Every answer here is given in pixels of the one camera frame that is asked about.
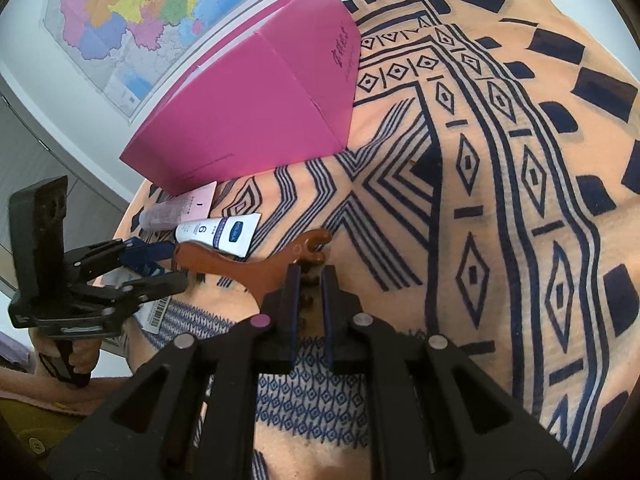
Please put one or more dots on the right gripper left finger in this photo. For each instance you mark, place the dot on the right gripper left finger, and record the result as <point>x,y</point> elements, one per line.
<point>190,412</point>

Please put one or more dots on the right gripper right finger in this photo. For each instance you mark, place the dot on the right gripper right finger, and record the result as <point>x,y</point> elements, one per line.
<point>432,412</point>

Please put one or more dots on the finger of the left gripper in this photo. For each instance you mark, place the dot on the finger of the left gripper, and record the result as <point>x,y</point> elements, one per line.
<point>155,287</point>
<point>139,255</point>

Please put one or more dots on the pink tube white cap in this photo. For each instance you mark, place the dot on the pink tube white cap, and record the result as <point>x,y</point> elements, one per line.
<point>189,206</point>

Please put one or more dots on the white blue ointment tube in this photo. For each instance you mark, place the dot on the white blue ointment tube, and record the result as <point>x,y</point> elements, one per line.
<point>231,235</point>

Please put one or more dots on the large teal white medicine box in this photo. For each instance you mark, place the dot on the large teal white medicine box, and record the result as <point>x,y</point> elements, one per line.
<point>149,317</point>

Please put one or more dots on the person's left hand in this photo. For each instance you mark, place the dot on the person's left hand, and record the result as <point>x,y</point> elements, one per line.
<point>83,358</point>

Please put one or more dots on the grey door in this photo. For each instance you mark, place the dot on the grey door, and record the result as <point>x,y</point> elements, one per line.
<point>29,155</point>

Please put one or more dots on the pink cardboard box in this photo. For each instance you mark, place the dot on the pink cardboard box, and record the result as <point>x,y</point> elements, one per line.
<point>277,90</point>

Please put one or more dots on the orange patterned blanket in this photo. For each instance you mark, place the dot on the orange patterned blanket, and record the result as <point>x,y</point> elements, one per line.
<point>489,192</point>

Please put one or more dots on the colourful wall map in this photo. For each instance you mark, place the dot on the colourful wall map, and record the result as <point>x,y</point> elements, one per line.
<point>127,48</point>

